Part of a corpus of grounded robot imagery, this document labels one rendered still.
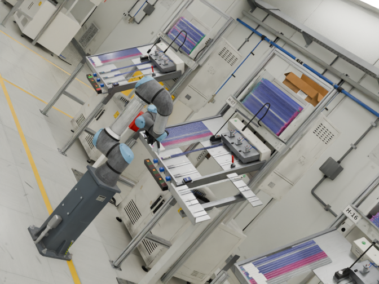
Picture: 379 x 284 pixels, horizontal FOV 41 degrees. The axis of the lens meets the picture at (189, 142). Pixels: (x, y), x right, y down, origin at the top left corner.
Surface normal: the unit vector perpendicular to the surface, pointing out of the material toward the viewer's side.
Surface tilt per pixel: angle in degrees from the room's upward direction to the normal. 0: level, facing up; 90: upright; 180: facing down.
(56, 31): 90
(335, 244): 44
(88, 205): 90
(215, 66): 90
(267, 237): 90
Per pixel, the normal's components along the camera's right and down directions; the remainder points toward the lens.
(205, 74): 0.44, 0.52
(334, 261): 0.02, -0.82
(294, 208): -0.62, -0.40
